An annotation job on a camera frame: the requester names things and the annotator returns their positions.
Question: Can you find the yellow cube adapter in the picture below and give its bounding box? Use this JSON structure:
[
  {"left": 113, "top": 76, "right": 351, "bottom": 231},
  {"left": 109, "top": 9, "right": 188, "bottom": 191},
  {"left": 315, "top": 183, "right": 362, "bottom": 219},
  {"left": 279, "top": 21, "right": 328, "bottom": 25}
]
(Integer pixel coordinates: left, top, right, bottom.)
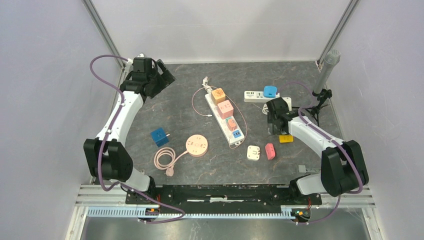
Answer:
[{"left": 278, "top": 134, "right": 294, "bottom": 143}]

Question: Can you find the pink plug adapter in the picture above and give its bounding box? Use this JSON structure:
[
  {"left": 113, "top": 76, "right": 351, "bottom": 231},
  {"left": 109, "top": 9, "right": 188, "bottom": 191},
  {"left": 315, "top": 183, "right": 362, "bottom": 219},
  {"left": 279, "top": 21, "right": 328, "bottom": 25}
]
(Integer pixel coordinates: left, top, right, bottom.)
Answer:
[{"left": 265, "top": 143, "right": 276, "bottom": 160}]

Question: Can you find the white usb charger plug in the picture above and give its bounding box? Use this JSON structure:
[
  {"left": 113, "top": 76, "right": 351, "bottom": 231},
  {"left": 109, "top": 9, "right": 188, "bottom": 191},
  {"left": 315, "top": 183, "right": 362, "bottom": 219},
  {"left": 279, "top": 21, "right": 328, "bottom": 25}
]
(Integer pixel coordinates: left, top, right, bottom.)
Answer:
[{"left": 246, "top": 145, "right": 261, "bottom": 161}]

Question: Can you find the blue cube socket adapter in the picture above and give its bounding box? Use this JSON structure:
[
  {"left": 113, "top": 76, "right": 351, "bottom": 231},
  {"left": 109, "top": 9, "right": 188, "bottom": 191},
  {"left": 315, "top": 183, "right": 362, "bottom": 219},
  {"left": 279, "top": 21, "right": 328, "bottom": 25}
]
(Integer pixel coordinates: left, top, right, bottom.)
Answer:
[{"left": 150, "top": 127, "right": 169, "bottom": 148}]

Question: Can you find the pink round socket base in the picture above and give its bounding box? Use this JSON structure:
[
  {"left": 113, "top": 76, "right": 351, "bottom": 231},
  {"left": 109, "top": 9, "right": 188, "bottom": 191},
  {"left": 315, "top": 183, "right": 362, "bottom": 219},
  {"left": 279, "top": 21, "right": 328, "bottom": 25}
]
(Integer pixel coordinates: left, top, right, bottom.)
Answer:
[{"left": 185, "top": 134, "right": 209, "bottom": 158}]

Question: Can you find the white power strip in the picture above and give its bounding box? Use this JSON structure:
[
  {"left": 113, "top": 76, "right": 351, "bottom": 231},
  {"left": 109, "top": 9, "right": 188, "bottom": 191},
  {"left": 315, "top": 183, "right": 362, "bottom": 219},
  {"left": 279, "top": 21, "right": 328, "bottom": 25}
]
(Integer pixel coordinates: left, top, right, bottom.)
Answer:
[
  {"left": 204, "top": 92, "right": 245, "bottom": 148},
  {"left": 243, "top": 91, "right": 280, "bottom": 103}
]

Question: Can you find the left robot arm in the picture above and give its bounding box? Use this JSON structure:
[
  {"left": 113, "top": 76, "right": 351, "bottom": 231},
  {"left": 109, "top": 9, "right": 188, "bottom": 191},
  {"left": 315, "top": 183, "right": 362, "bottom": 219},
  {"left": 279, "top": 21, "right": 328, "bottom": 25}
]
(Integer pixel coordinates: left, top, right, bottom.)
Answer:
[{"left": 83, "top": 55, "right": 176, "bottom": 204}]

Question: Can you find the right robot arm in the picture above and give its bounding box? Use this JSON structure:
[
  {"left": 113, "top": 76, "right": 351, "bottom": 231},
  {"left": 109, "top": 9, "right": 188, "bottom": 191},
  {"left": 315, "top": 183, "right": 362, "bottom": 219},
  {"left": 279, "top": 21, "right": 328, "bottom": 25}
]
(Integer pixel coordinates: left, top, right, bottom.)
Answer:
[{"left": 266, "top": 97, "right": 369, "bottom": 204}]

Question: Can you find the light blue square plug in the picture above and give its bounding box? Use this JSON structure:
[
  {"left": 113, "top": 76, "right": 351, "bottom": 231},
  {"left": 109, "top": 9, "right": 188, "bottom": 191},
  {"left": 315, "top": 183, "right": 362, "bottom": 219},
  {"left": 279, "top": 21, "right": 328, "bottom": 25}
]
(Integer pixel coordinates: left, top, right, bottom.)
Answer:
[{"left": 263, "top": 85, "right": 278, "bottom": 98}]

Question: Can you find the small salmon charger plug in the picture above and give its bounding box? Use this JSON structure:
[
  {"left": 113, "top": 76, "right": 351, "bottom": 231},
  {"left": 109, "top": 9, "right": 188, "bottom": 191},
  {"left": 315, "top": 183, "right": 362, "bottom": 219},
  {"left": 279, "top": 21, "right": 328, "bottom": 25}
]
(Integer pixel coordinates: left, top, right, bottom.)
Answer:
[{"left": 226, "top": 117, "right": 237, "bottom": 132}]

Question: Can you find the pink cube adapter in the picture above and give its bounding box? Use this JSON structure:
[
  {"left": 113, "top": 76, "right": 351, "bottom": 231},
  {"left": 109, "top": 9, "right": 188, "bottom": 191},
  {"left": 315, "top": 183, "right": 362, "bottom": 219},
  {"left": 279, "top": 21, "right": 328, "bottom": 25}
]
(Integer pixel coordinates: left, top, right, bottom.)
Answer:
[{"left": 217, "top": 100, "right": 234, "bottom": 120}]

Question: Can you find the beige cube adapter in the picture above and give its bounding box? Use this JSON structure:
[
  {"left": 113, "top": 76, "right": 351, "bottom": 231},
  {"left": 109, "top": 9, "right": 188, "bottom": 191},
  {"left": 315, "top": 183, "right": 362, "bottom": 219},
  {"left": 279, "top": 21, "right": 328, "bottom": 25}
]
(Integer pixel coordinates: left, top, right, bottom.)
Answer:
[{"left": 211, "top": 88, "right": 226, "bottom": 106}]

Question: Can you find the grey microphone on stand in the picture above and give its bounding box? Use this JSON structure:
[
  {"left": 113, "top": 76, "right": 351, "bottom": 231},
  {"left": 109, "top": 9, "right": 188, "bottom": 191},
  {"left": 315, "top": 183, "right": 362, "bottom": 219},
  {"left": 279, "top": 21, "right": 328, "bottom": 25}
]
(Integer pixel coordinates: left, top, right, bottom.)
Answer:
[{"left": 305, "top": 49, "right": 341, "bottom": 126}]

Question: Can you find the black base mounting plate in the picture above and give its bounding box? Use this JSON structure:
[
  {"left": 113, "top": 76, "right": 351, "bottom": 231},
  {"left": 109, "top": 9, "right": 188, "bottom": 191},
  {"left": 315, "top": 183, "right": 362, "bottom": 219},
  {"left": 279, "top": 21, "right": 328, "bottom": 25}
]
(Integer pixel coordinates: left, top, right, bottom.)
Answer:
[{"left": 145, "top": 184, "right": 323, "bottom": 215}]

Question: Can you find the white coiled strip cable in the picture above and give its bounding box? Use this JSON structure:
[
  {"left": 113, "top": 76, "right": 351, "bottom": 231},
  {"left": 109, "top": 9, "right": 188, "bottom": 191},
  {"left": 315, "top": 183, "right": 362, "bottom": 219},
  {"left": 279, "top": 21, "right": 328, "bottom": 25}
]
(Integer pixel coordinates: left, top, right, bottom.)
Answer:
[{"left": 261, "top": 96, "right": 293, "bottom": 116}]

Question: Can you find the pink coiled power cable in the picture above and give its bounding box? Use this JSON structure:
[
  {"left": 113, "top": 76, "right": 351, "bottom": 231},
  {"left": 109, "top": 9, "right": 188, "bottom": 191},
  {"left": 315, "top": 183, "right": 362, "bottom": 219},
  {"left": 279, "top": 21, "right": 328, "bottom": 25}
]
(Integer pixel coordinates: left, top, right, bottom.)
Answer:
[{"left": 153, "top": 147, "right": 190, "bottom": 177}]

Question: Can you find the light blue cable duct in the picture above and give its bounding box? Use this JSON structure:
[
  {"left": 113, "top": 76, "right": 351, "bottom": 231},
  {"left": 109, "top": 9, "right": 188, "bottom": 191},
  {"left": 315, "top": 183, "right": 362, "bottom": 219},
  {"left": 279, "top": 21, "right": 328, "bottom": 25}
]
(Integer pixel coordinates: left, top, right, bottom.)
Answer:
[{"left": 87, "top": 206, "right": 295, "bottom": 220}]

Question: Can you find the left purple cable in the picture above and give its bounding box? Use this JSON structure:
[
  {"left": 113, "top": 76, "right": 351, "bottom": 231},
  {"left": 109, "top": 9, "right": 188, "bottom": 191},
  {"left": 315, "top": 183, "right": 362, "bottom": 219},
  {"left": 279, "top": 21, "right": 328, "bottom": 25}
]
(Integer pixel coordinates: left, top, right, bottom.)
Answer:
[{"left": 90, "top": 54, "right": 186, "bottom": 225}]

